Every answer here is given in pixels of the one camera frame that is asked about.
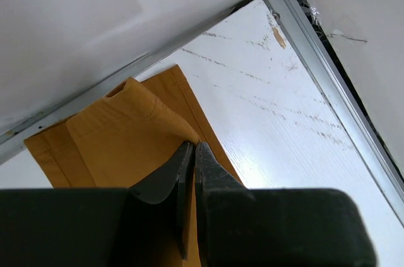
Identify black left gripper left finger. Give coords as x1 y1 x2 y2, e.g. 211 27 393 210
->
1 142 193 266

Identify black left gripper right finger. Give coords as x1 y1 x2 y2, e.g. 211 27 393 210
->
195 143 377 266

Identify brown trousers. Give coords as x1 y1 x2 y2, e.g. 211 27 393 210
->
23 64 244 267

